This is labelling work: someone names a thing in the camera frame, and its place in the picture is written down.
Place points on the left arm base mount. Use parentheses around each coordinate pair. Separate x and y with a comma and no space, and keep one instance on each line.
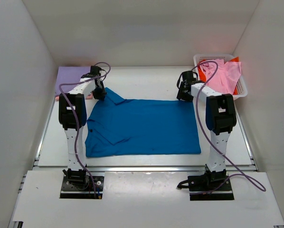
(85,187)

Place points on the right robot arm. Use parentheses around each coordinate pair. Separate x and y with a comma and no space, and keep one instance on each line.
(220,118)

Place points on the orange t-shirt in basket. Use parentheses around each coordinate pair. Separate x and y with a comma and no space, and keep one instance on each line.
(202,76)

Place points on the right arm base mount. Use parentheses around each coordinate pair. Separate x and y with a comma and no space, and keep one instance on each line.
(210,186)

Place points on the folded purple t-shirt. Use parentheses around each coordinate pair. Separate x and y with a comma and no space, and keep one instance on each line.
(69,74)

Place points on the pink t-shirt in basket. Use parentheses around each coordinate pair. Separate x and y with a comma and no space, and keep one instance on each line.
(225,73)

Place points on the blue polo t-shirt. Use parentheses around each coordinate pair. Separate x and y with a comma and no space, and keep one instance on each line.
(118,126)

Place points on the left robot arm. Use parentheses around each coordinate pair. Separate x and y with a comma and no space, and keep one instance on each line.
(72,115)

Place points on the folded salmon pink t-shirt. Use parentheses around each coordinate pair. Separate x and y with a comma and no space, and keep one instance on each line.
(90,96)

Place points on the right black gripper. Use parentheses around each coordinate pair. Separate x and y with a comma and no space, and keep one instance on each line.
(181,97)

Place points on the white plastic laundry basket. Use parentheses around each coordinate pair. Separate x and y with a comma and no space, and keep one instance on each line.
(240,90)

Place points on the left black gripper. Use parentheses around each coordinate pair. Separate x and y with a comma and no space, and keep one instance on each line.
(101,96)

